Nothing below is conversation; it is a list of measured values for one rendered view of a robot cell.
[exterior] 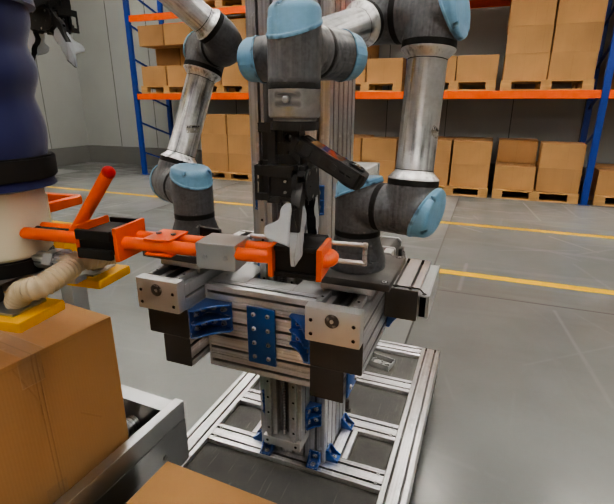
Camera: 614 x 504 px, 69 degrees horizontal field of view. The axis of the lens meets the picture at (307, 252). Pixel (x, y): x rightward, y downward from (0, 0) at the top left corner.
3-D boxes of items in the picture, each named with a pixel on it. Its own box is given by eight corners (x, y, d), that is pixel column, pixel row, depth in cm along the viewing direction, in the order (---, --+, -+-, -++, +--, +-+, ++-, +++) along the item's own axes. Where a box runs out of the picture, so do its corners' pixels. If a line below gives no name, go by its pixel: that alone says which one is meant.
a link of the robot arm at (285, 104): (326, 90, 67) (311, 88, 59) (325, 122, 68) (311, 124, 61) (278, 90, 69) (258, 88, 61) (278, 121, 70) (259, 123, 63)
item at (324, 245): (267, 277, 69) (266, 246, 68) (282, 261, 76) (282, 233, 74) (320, 282, 67) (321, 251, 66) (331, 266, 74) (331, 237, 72)
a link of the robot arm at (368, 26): (365, -11, 107) (224, 29, 75) (409, -18, 100) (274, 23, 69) (370, 42, 113) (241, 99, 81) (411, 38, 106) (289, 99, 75)
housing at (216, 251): (195, 268, 73) (193, 242, 72) (214, 256, 80) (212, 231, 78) (235, 273, 72) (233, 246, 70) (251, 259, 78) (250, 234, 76)
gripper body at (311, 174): (272, 195, 74) (270, 119, 70) (322, 198, 72) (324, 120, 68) (254, 204, 67) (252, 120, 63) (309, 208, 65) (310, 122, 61)
